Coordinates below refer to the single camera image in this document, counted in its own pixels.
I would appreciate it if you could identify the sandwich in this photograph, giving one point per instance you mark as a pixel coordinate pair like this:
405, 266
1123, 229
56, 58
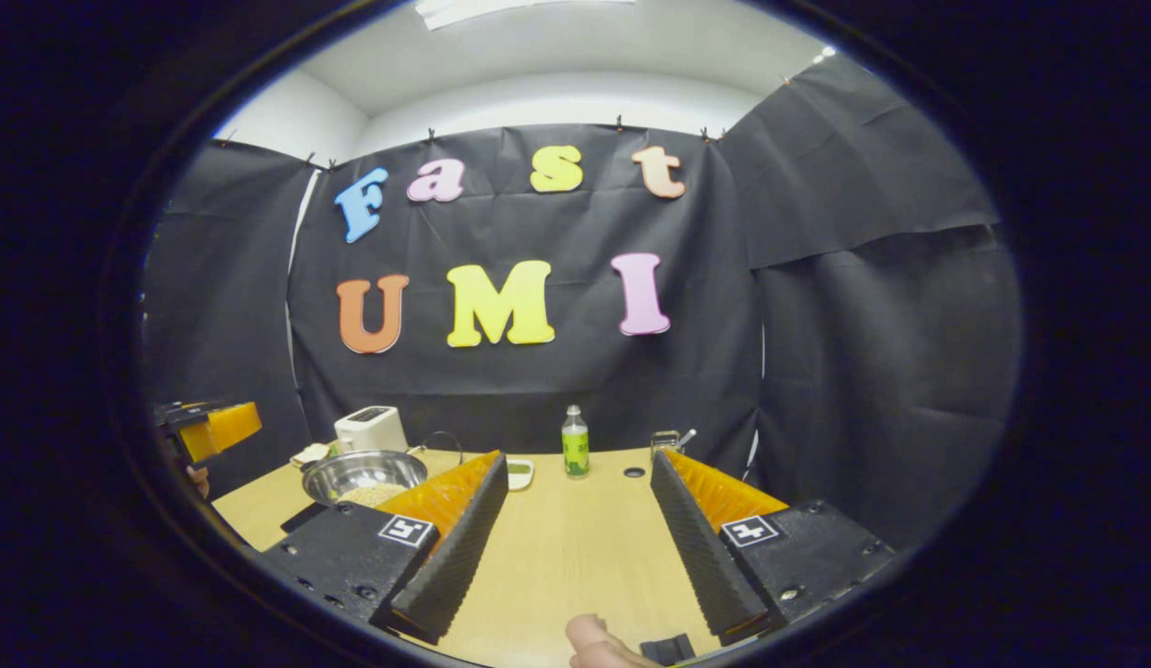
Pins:
311, 453

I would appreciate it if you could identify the pile of soybeans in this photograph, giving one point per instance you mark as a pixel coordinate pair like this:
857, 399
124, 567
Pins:
371, 494

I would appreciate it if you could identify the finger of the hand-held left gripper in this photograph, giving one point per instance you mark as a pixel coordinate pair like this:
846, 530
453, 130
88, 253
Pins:
227, 429

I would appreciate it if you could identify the green label drink bottle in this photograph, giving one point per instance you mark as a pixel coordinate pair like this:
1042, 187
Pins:
575, 450

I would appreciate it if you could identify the white toaster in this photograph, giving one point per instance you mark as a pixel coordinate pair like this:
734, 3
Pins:
371, 431

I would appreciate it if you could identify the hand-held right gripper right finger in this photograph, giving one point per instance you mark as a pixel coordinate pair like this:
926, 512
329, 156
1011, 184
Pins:
700, 557

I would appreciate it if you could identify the large ceiling light panel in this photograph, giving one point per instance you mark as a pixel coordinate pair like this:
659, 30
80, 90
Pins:
519, 9

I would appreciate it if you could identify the row of black cloth clips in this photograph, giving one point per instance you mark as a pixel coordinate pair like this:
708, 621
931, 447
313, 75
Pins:
619, 122

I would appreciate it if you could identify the black induction cooktop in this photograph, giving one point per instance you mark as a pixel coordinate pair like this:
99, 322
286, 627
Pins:
301, 518

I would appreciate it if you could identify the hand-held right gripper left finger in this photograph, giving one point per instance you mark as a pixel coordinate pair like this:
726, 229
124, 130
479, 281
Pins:
454, 557

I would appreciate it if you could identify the white divided bean dish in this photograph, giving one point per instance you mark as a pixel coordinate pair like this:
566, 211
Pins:
521, 478

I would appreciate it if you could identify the small ceiling light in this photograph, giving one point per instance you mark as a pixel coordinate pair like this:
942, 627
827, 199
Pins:
824, 53

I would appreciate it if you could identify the stainless steel pot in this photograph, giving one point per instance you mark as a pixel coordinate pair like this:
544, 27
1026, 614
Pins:
352, 473

